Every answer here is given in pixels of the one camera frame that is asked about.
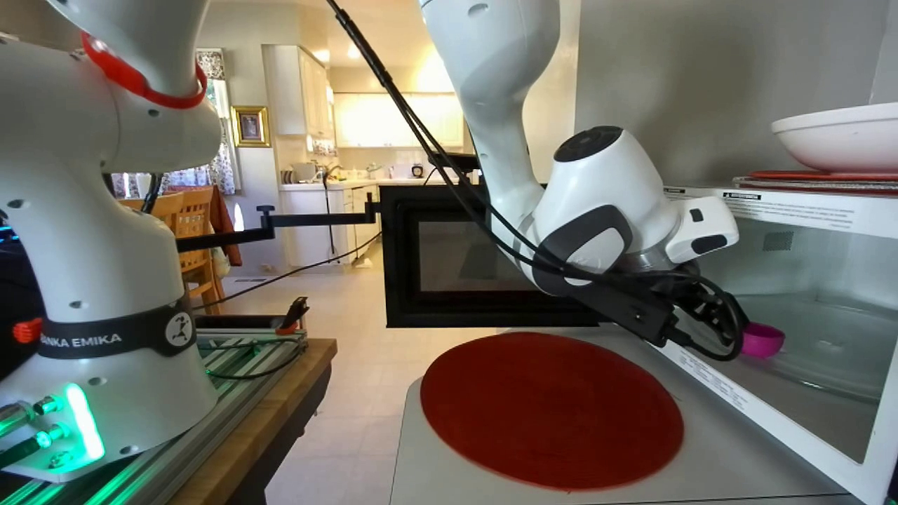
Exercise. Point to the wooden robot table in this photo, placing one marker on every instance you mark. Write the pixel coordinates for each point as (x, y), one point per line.
(262, 431)

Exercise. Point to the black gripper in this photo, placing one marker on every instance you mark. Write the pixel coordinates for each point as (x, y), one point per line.
(692, 291)

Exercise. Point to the white kitchen cabinet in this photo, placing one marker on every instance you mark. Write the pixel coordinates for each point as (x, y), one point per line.
(294, 95)

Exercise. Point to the black camera clamp arm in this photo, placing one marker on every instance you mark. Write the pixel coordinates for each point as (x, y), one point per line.
(282, 227)

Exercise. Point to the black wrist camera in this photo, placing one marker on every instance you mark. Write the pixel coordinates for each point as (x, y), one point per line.
(617, 307)

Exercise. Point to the white microwave body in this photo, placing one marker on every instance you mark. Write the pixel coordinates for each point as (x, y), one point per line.
(794, 422)

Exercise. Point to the large white bowl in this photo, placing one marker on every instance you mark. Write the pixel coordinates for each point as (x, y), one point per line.
(843, 135)

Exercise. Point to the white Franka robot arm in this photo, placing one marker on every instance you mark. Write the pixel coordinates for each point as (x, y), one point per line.
(92, 234)

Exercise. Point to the gold framed picture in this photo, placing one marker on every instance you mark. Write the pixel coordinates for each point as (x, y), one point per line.
(250, 128)

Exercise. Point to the black stereo camera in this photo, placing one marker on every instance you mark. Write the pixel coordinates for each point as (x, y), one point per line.
(454, 162)

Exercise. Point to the wooden chair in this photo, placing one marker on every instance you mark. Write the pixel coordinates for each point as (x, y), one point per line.
(192, 242)

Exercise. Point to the black steel microwave door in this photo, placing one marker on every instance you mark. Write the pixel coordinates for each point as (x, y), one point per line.
(449, 270)

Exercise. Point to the stack of red plates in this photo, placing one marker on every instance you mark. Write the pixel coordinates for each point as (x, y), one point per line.
(823, 177)

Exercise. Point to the small pink bowl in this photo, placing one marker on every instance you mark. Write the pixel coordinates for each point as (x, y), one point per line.
(763, 344)

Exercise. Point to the round red placemat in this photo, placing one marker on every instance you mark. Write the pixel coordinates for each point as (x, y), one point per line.
(551, 412)

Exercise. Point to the red black clip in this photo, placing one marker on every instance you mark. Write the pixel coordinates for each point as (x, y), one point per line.
(294, 316)

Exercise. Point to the glass microwave turntable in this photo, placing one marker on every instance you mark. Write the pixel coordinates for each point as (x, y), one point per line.
(830, 346)

